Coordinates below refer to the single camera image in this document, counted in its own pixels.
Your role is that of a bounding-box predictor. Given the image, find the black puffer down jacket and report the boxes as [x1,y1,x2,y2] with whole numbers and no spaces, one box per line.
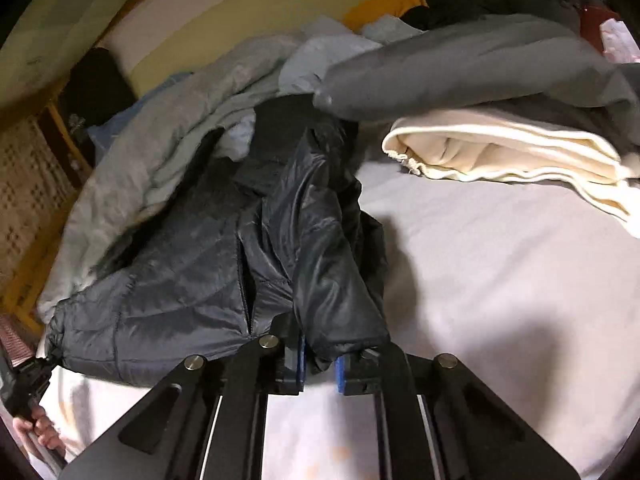
[43,94,390,387]

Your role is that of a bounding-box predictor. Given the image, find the light grey blue duvet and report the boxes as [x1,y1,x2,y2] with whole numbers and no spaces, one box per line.
[37,15,418,322]

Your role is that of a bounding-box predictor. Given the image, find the grey folded garment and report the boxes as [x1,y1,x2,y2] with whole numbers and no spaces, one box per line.
[314,15,639,143]

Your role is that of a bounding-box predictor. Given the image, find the person's left hand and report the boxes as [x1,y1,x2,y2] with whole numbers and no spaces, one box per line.
[12,404,66,457]

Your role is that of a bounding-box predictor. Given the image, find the blue pillow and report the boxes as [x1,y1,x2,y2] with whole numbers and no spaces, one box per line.
[87,72,192,164]

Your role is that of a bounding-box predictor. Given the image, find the checkered canopy cloth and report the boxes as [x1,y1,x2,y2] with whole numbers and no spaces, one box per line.
[1,0,127,106]

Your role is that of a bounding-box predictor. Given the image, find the cream folded blanket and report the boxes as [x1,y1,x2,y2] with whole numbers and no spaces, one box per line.
[382,108,639,237]

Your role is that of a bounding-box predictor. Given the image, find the wooden bed frame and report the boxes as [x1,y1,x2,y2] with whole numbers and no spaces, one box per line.
[1,0,144,334]

